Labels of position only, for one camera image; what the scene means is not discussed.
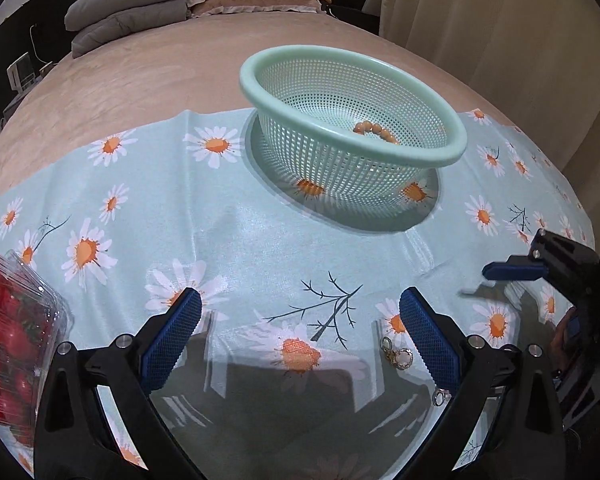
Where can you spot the green plastic mesh basket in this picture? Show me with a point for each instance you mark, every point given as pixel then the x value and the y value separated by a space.
pixel 330 90

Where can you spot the white bedside device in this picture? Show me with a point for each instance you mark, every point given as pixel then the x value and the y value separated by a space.
pixel 20 74

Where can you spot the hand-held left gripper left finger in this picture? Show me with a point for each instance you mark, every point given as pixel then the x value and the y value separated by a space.
pixel 172 340

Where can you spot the dark nightstand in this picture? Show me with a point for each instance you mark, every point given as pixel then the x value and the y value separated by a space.
pixel 355 19

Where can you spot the beige bed blanket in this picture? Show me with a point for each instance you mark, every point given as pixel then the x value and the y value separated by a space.
pixel 155 75

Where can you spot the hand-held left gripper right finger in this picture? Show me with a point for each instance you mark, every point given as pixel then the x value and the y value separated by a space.
pixel 427 340

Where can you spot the grey pillow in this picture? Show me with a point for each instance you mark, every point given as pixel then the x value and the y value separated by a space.
pixel 130 27

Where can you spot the floral daisy cloth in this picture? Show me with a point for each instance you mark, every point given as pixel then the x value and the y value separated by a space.
pixel 230 240

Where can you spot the cream curtain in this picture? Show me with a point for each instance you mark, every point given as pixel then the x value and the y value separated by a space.
pixel 480 35

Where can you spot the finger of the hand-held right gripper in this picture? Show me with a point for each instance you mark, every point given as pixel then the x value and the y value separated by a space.
pixel 515 270

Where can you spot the clear box of strawberries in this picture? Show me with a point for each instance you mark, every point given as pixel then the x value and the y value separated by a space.
pixel 10 330

